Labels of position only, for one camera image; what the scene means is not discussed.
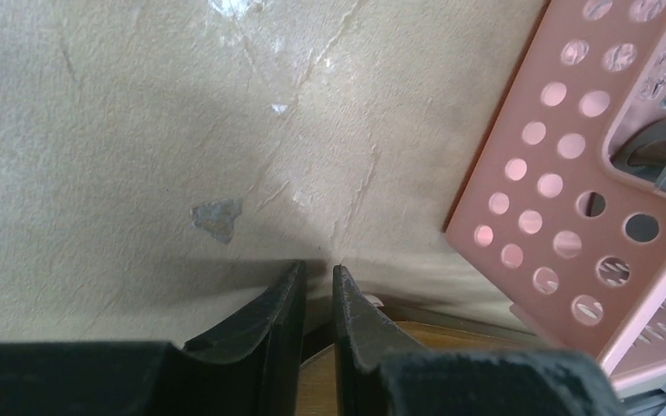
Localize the dark green mug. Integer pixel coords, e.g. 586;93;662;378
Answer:
611;119;666;173

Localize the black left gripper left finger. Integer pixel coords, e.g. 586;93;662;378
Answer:
183;261;307;415

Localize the pink plastic basket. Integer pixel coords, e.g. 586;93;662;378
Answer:
446;1;666;389

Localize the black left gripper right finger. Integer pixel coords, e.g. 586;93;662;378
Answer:
332;265;442;415

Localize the oval wooden tray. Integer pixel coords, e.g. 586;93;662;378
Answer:
296;296;544;415

